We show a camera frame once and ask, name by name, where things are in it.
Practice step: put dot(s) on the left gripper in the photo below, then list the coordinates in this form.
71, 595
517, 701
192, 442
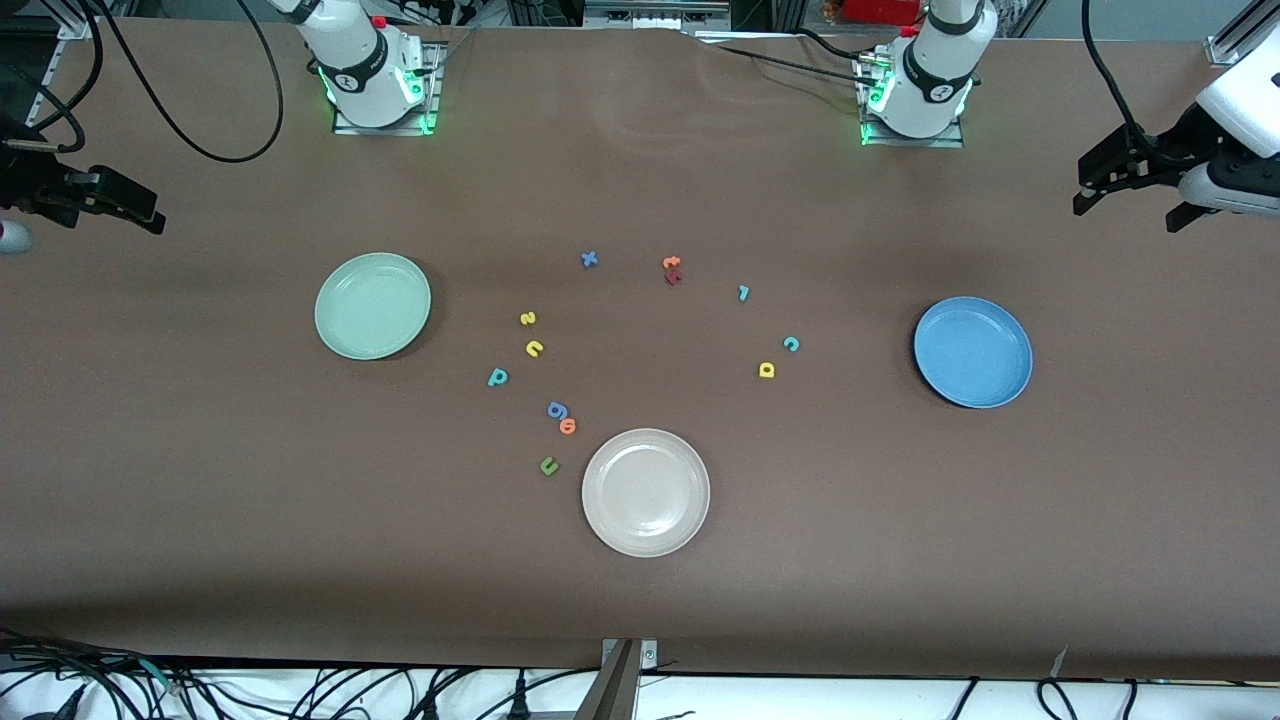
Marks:
1183, 143

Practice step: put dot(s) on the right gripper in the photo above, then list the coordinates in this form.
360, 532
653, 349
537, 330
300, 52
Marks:
30, 184

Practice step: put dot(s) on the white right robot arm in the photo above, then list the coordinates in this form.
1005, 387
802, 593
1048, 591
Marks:
355, 70

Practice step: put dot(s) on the blue round plate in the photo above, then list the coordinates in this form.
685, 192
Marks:
972, 352

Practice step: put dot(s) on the green round plate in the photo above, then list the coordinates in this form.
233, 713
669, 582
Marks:
372, 306

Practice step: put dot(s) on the red object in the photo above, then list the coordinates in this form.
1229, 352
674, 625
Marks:
880, 10

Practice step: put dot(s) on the white tape piece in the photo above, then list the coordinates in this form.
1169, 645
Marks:
1060, 660

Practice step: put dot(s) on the white box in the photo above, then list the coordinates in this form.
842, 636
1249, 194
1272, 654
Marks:
655, 12

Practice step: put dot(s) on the beige round plate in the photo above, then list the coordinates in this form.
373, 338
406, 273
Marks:
645, 492

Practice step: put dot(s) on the black power plug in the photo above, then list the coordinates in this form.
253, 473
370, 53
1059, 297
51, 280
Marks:
519, 700

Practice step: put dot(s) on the brown table cover mat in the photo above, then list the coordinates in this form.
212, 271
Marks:
640, 600

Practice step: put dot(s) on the long aluminium frame rail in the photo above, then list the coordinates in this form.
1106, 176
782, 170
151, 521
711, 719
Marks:
80, 20

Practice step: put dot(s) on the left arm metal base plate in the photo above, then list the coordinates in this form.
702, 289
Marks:
948, 142

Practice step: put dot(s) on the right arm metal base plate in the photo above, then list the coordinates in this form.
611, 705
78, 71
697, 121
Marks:
432, 100

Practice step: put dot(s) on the aluminium beam with bracket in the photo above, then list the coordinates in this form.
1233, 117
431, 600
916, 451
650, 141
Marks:
618, 690

